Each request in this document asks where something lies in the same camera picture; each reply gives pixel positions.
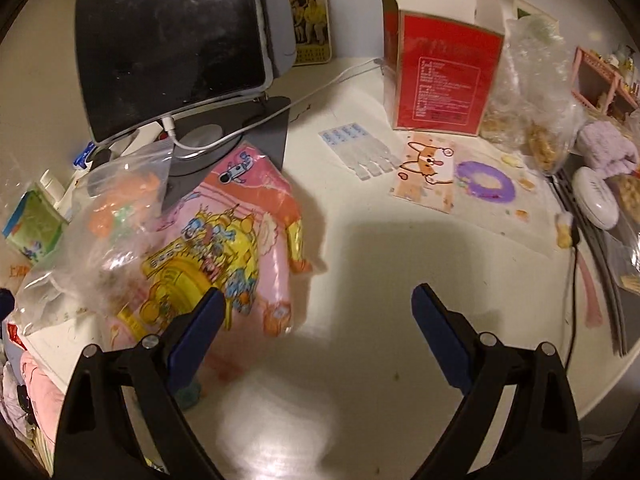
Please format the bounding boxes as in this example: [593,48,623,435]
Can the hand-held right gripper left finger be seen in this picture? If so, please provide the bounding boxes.
[52,287,227,480]

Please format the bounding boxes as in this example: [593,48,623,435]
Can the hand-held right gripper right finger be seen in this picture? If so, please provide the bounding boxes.
[411,282,583,480]

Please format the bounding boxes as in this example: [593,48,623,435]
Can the pink cartoon printed package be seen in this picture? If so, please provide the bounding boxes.
[106,141,314,347]

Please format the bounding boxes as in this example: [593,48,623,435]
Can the pink clothes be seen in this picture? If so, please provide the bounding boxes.
[0,351,59,442]

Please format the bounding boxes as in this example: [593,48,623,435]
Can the corgi printed card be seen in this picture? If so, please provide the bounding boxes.
[389,131,458,214]

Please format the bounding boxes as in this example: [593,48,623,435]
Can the grey laptop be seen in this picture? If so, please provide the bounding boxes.
[551,164,640,359]

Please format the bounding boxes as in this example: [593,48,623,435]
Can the small green box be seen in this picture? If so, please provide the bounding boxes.
[1,181,69,264]

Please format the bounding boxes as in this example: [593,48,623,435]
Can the white round device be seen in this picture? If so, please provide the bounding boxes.
[570,165,622,232]

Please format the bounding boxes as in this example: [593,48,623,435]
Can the strip of clear vials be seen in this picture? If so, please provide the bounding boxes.
[318,120,402,182]

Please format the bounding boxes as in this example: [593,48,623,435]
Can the blue white packet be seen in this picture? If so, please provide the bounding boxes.
[73,141,109,169]

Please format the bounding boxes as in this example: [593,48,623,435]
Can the bag of peanuts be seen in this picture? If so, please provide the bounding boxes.
[606,171,640,222]

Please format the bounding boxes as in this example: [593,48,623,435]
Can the clear bag of snacks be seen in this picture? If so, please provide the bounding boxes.
[479,14,587,177]

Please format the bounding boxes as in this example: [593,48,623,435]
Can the purple cloth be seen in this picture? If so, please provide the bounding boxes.
[576,109,640,179]

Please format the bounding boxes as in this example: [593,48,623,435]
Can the red and white box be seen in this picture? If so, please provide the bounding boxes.
[376,0,527,138]

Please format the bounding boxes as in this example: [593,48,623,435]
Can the pink desk rack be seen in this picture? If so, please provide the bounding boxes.
[571,44,640,122]

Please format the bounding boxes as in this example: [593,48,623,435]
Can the photo calendar card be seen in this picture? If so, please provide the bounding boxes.
[286,0,333,67]

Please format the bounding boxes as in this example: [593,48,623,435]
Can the black cable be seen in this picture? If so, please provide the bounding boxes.
[561,229,582,362]

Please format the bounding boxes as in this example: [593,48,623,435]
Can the purple ring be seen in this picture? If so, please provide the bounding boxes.
[455,160,517,204]

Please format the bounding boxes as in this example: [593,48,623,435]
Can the white charging cable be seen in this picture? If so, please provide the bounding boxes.
[159,56,387,152]

